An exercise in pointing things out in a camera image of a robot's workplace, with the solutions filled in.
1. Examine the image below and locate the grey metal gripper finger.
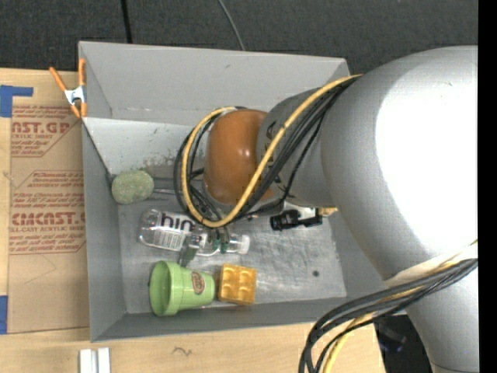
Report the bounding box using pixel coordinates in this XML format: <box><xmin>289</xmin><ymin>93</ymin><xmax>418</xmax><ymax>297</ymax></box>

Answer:
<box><xmin>179</xmin><ymin>242</ymin><xmax>198</xmax><ymax>268</ymax></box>

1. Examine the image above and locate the clear plastic bottle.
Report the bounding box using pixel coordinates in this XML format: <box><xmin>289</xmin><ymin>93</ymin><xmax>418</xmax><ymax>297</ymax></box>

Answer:
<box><xmin>137</xmin><ymin>208</ymin><xmax>252</xmax><ymax>257</ymax></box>

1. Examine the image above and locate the green plastic cup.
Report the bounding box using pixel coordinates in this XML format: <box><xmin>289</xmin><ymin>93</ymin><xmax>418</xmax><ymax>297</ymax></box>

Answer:
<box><xmin>148</xmin><ymin>260</ymin><xmax>217</xmax><ymax>318</ymax></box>

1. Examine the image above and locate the yellow toy brick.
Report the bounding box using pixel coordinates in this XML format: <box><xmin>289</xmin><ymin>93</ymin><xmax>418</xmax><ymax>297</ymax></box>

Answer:
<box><xmin>215</xmin><ymin>263</ymin><xmax>259</xmax><ymax>307</ymax></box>

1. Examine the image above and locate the green fuzzy ball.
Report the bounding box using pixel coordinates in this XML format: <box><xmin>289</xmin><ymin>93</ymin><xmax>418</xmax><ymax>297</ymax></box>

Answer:
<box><xmin>111</xmin><ymin>169</ymin><xmax>155</xmax><ymax>205</ymax></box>

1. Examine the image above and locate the grey metal bin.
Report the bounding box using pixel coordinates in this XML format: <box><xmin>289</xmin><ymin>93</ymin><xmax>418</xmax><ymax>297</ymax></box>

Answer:
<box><xmin>77</xmin><ymin>40</ymin><xmax>390</xmax><ymax>343</ymax></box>

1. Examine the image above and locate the brown cardboard board red print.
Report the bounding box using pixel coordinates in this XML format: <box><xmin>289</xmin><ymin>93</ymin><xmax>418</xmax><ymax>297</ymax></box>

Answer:
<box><xmin>0</xmin><ymin>67</ymin><xmax>92</xmax><ymax>336</ymax></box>

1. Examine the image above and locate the black cylinder on white bracket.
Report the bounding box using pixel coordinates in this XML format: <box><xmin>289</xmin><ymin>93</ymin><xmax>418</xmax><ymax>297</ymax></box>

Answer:
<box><xmin>269</xmin><ymin>207</ymin><xmax>339</xmax><ymax>232</ymax></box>

